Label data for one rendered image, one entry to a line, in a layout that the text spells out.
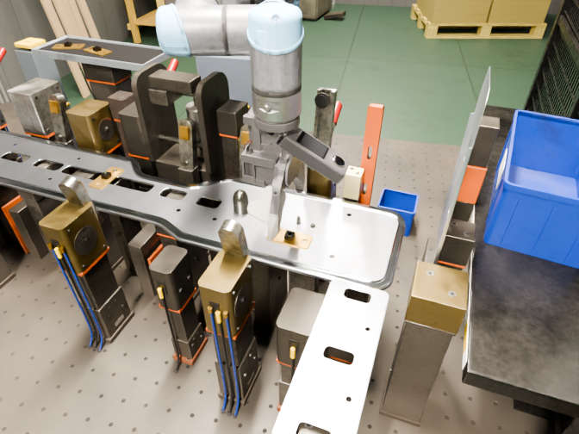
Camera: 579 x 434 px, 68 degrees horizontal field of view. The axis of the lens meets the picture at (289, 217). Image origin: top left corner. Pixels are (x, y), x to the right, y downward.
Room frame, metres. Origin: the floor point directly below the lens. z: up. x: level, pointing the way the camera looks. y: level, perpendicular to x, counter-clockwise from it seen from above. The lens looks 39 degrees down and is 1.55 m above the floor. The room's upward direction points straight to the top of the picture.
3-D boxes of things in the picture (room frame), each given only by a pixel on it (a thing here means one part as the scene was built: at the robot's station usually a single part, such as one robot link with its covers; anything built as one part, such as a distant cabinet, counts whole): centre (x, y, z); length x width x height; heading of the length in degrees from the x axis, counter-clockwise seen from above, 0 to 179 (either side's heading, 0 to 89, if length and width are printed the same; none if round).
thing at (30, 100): (1.10, 0.67, 0.90); 0.13 x 0.08 x 0.41; 160
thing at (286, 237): (0.61, 0.00, 1.01); 0.08 x 0.04 x 0.01; 70
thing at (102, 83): (1.21, 0.52, 0.92); 0.10 x 0.08 x 0.45; 70
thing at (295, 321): (0.44, -0.02, 0.84); 0.12 x 0.07 x 0.28; 160
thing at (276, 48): (0.62, 0.02, 1.35); 0.09 x 0.08 x 0.11; 2
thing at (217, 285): (0.47, 0.11, 0.87); 0.12 x 0.07 x 0.35; 160
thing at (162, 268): (0.55, 0.23, 0.84); 0.10 x 0.05 x 0.29; 160
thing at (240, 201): (0.70, 0.10, 1.02); 0.03 x 0.03 x 0.07
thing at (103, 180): (0.82, 0.42, 1.01); 0.08 x 0.04 x 0.01; 160
